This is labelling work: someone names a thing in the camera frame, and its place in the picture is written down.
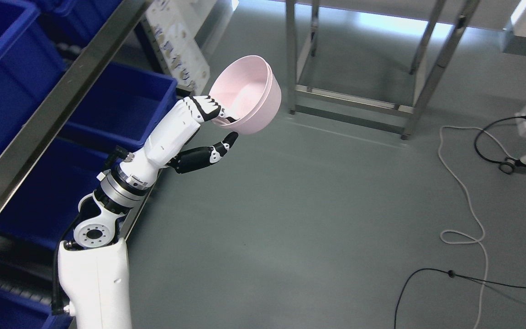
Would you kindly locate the blue bin lower left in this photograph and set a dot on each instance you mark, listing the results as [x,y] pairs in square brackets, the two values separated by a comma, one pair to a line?
[121,109]

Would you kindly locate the pink bowl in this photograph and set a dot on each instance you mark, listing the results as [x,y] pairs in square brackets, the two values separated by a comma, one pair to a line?
[264,112]
[240,87]

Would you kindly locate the steel shelf rack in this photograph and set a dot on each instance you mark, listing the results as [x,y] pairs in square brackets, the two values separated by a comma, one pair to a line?
[34,138]

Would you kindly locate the blue bin lower centre-left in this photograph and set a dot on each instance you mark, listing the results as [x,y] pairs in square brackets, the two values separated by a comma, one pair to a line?
[47,201]

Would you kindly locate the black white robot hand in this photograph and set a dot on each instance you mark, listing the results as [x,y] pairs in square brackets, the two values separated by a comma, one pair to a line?
[163,146]

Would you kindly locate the blue bin upper left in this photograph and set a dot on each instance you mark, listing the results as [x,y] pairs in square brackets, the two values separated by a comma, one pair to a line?
[29,66]

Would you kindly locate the steel table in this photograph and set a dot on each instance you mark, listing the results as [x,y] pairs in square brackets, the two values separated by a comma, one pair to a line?
[341,68]

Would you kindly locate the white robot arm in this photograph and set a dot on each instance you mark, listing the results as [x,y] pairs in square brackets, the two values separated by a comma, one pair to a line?
[98,246]

